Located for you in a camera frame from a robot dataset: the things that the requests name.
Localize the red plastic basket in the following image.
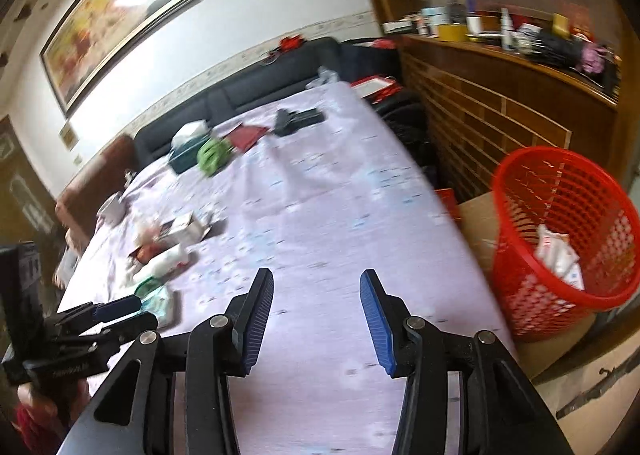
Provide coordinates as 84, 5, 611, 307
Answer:
490, 146, 640, 342

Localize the wooden cabinet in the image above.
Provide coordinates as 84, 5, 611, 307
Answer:
345, 0, 626, 216

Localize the black bag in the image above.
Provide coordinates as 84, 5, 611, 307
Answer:
342, 37, 401, 80

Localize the teal wet wipes pack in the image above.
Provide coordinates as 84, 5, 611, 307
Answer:
134, 276, 180, 327

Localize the blue patterned medicine box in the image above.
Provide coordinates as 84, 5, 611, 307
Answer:
159, 211, 212, 247

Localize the framed horse painting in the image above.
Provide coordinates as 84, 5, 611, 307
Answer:
39, 0, 202, 120

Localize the large white medicine box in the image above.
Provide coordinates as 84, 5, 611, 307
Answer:
534, 225, 586, 292

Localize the dark bag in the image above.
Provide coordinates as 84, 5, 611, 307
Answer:
375, 102, 437, 173

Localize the red carton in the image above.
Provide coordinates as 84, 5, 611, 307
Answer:
435, 187, 462, 222

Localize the green cloth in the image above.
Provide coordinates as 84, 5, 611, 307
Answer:
196, 137, 235, 176

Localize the red snack wrapper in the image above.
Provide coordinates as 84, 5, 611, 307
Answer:
127, 242, 166, 261

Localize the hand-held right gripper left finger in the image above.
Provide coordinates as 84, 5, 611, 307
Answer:
65, 267, 275, 455

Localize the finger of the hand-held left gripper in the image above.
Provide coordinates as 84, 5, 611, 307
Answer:
50, 294, 145, 331
65, 311, 160, 361

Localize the white mug with red logo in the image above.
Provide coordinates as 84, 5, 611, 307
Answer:
97, 192, 126, 226

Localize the white plastic bottle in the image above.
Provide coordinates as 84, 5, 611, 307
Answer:
141, 244, 191, 281

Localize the black toy pistol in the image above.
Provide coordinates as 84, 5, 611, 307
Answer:
272, 107, 325, 137

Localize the red wallet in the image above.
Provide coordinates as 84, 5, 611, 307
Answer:
222, 122, 271, 153

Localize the red white flat box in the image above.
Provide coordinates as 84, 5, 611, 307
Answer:
350, 76, 401, 102

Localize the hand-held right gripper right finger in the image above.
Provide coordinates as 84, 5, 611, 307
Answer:
360, 269, 576, 455

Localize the black sofa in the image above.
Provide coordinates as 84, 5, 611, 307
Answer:
134, 36, 401, 170

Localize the cardboard box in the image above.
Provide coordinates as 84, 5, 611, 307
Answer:
457, 190, 601, 381

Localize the row of small bottles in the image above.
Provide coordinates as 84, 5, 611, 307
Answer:
382, 0, 621, 90

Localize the crumpled clear plastic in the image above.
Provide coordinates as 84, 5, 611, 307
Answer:
305, 66, 342, 90

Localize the dark green tissue box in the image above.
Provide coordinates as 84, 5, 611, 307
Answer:
167, 120, 213, 174

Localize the brown armchair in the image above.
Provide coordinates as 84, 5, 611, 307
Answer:
54, 135, 141, 241

